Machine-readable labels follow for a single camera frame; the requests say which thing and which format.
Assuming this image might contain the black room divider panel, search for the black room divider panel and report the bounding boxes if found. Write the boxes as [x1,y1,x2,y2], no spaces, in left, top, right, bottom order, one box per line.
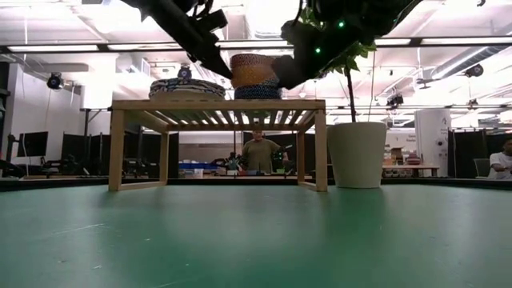
[242,131,298,173]

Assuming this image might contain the wooden slatted shelf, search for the wooden slatted shelf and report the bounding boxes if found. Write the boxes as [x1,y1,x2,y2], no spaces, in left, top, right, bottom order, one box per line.
[107,98,328,192]

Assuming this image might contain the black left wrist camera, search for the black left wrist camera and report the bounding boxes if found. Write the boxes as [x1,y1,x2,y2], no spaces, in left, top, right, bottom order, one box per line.
[191,8,229,34]

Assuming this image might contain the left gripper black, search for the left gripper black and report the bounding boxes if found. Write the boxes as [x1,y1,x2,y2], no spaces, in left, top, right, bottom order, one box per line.
[158,2,234,80]

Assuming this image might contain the dark blue patterned bowl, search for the dark blue patterned bowl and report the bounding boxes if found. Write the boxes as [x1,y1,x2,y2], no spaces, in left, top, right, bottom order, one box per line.
[234,84,283,100]

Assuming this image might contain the white round column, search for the white round column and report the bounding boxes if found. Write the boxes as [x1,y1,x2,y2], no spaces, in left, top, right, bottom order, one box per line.
[414,108,453,177]

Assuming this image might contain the orange patterned bowl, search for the orange patterned bowl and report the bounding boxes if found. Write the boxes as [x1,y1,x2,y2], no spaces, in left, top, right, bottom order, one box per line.
[231,63,281,90]

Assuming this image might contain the blue storage bins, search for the blue storage bins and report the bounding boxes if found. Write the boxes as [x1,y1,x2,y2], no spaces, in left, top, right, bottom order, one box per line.
[178,162,213,171]

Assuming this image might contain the green leafy plant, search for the green leafy plant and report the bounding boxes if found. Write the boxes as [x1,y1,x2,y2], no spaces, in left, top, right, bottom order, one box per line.
[298,6,378,123]

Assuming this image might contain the black computer monitor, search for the black computer monitor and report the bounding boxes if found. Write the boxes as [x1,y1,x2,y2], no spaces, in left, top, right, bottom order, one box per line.
[16,131,49,158]

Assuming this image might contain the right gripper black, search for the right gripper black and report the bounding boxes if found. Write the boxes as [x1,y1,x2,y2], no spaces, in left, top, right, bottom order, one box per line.
[274,18,353,90]

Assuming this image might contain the person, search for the person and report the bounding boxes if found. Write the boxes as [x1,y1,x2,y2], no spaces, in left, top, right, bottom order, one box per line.
[241,130,290,174]
[488,138,512,180]

